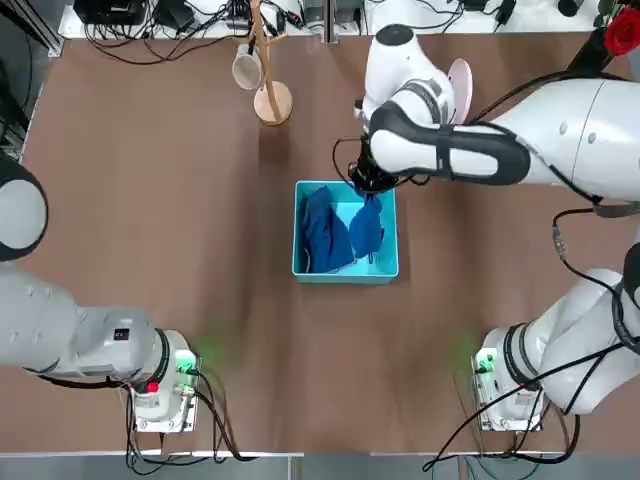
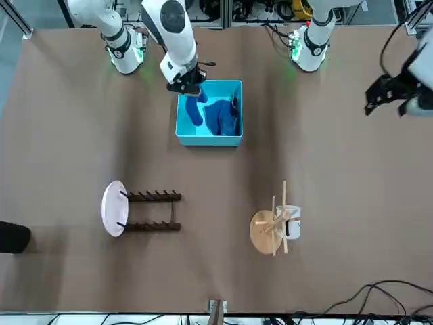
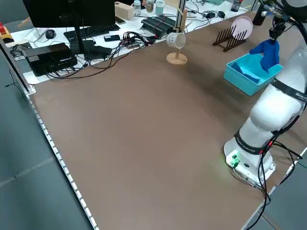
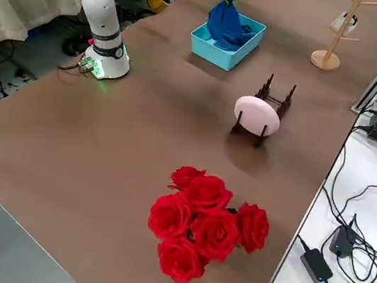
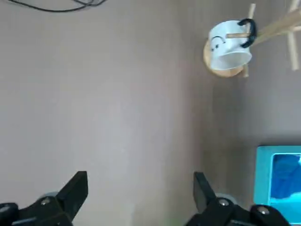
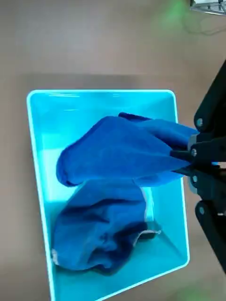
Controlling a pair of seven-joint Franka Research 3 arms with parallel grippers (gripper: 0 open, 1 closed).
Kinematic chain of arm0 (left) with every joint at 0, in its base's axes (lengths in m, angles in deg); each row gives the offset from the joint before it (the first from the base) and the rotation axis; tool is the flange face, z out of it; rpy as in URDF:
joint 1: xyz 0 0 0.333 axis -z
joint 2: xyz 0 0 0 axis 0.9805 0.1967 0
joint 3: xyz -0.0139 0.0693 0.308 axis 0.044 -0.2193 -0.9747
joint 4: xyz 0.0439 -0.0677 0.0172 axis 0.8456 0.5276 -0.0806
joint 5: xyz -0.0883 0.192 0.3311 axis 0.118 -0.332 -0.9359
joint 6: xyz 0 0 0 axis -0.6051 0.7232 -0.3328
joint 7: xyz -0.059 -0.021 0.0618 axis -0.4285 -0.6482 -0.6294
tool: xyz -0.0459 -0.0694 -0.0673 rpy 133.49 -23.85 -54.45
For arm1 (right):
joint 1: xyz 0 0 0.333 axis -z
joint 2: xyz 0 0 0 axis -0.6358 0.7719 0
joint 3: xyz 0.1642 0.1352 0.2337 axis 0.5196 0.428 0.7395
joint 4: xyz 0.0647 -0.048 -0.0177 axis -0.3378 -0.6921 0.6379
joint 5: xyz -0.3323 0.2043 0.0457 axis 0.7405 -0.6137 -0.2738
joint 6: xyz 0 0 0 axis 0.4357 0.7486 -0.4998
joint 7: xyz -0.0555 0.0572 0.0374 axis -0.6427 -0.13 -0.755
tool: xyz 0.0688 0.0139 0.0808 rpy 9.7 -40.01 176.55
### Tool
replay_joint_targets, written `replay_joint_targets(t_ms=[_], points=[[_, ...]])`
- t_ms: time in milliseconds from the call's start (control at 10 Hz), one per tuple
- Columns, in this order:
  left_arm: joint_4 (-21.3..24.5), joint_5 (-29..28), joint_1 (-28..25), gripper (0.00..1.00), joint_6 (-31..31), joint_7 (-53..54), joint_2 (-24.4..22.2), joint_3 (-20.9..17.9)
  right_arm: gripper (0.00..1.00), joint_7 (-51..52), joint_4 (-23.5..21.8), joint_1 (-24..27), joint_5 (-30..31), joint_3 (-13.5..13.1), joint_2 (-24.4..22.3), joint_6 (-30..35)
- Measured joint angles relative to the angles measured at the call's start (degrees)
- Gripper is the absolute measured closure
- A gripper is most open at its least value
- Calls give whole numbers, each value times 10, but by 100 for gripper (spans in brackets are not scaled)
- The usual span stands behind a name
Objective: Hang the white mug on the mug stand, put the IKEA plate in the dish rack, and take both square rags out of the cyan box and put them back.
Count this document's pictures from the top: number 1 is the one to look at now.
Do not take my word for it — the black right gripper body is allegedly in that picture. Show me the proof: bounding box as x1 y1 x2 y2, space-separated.
348 134 400 196

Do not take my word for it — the blue square rag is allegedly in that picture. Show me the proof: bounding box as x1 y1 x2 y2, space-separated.
348 194 387 264
299 185 355 275

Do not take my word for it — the pink plate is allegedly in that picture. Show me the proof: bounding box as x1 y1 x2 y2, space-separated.
447 57 474 124

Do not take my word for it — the white mug with black handle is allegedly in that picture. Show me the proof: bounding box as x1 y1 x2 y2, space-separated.
230 43 262 90

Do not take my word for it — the cyan plastic box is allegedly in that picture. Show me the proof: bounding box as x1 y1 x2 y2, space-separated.
291 180 402 286

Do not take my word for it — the wooden mug stand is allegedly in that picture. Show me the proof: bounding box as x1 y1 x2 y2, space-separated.
248 0 294 127

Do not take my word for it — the black desktop box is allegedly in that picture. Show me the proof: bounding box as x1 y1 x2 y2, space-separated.
74 0 146 24

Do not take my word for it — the black vase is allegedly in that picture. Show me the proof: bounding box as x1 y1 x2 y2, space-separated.
567 29 616 76

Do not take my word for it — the red artificial rose bouquet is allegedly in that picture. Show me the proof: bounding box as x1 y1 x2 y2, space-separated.
594 0 640 56

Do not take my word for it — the aluminium frame post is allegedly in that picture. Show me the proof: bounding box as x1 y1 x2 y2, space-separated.
323 0 341 44

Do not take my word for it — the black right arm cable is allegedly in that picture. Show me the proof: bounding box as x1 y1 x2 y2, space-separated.
424 69 640 474

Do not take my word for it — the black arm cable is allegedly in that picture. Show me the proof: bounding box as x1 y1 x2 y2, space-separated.
127 369 261 474
424 69 640 474

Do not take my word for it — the black table cable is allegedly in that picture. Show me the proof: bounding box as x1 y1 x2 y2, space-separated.
84 19 241 66

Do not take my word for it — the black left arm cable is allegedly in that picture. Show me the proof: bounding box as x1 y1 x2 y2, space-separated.
127 369 261 474

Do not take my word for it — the aluminium frame rail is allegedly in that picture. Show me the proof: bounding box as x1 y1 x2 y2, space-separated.
19 0 66 56

